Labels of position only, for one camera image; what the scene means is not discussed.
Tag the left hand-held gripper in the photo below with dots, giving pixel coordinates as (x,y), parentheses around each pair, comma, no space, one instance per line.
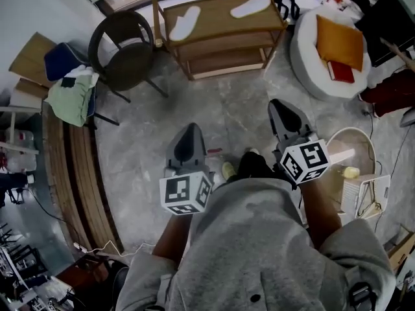
(181,193)

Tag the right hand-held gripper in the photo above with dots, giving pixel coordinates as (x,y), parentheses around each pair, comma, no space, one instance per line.
(304,160)

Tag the white slipper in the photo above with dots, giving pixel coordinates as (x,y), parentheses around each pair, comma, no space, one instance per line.
(184,24)
(251,6)

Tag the person's left forearm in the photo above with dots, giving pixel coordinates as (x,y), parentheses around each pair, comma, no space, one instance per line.
(172,238)

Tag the person's right forearm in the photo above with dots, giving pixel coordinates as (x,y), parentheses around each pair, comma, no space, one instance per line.
(321,215)

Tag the person's right shoe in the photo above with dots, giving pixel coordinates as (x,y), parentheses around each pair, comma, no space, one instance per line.
(253,151)

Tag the person's shoe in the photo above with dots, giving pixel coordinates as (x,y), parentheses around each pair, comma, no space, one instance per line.
(229,169)
(253,151)

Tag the person's left shoe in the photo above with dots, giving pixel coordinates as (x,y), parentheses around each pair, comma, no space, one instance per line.
(229,169)

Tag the person's black trousers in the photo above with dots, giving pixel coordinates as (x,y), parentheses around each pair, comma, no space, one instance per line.
(253,167)

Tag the white roll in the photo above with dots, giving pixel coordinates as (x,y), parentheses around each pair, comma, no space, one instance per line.
(340,155)

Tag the white round sofa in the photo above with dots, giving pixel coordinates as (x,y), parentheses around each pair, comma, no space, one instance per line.
(304,63)

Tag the white round bin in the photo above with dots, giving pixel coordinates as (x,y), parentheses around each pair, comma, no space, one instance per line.
(356,141)

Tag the red book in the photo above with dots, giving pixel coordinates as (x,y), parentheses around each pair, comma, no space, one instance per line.
(341,71)

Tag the orange cushion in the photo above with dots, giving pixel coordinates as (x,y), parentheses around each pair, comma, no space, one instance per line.
(340,42)

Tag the black round chair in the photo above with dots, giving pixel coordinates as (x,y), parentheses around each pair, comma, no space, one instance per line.
(129,63)

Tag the person's gray sweater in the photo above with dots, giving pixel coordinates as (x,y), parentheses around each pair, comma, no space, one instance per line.
(253,245)

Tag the curved wooden platform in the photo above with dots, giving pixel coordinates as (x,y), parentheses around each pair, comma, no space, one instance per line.
(78,180)

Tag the wooden shoe shelf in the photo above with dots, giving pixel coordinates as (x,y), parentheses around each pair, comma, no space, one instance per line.
(223,28)

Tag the green cloth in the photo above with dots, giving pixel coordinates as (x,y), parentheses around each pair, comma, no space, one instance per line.
(73,102)

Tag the white cloth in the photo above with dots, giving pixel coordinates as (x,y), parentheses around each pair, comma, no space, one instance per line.
(82,71)

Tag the black panel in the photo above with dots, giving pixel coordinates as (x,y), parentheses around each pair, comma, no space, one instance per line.
(389,28)

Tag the blue chair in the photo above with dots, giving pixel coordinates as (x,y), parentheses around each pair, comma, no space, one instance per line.
(61,60)

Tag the brown wooden box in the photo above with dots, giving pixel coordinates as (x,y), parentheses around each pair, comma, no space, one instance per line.
(84,272)

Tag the clear water jug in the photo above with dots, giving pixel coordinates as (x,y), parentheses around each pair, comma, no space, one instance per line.
(21,138)

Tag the cardboard box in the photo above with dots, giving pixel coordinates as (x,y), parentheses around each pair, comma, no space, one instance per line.
(32,57)
(403,248)

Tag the white table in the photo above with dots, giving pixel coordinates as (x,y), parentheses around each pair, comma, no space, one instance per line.
(19,110)

